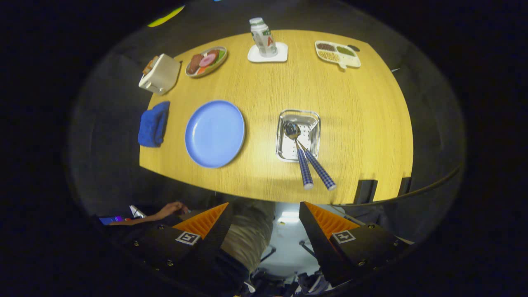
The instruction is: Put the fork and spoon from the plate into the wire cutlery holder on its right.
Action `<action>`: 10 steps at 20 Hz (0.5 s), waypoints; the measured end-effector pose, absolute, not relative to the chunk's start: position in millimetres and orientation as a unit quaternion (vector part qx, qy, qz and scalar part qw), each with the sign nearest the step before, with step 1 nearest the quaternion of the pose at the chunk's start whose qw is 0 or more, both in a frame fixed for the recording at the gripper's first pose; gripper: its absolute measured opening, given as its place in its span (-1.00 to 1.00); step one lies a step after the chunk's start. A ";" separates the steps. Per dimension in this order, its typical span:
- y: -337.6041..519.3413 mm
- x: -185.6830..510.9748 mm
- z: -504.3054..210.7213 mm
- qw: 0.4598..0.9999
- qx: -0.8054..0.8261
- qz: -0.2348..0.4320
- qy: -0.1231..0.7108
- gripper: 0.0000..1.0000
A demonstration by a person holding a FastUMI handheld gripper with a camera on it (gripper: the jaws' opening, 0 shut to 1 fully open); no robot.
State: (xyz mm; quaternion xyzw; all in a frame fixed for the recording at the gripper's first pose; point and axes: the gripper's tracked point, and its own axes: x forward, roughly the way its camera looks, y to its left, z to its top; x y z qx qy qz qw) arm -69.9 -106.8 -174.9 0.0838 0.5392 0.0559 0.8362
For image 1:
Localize checkered handle fork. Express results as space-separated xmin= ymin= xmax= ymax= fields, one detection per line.
xmin=297 ymin=140 xmax=337 ymax=191

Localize metal wire basket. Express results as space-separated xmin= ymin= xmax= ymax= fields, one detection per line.
xmin=276 ymin=109 xmax=321 ymax=163

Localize blue folded cloth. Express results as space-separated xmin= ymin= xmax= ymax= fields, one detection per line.
xmin=137 ymin=101 xmax=171 ymax=148

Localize brown toast slices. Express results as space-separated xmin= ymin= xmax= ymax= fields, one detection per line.
xmin=142 ymin=55 xmax=159 ymax=75

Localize white square coaster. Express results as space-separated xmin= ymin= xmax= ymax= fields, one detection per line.
xmin=247 ymin=42 xmax=288 ymax=63

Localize white toaster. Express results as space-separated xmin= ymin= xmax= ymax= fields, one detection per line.
xmin=138 ymin=53 xmax=182 ymax=96

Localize blue round plate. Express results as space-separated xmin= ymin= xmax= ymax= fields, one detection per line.
xmin=184 ymin=100 xmax=246 ymax=169

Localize wide black bar under table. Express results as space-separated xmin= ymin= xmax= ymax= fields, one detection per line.
xmin=354 ymin=179 xmax=378 ymax=205

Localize white drink bottle green label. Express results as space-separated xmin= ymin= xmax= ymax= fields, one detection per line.
xmin=249 ymin=17 xmax=278 ymax=58

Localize person's leg in khaki trousers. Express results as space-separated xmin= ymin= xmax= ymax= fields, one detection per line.
xmin=221 ymin=197 xmax=276 ymax=273

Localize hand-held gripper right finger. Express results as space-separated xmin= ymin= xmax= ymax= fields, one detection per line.
xmin=299 ymin=201 xmax=413 ymax=289

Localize white divided spice dish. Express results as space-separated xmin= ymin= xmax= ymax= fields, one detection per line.
xmin=315 ymin=40 xmax=362 ymax=70

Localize checkered handle spoon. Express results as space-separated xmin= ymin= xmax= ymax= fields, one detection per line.
xmin=283 ymin=120 xmax=314 ymax=190

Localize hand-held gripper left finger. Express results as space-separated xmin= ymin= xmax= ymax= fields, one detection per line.
xmin=120 ymin=202 xmax=233 ymax=289

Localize grey plate of food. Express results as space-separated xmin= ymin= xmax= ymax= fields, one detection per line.
xmin=185 ymin=46 xmax=228 ymax=78

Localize thin grey curved rail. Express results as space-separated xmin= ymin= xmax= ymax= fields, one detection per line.
xmin=330 ymin=163 xmax=464 ymax=207

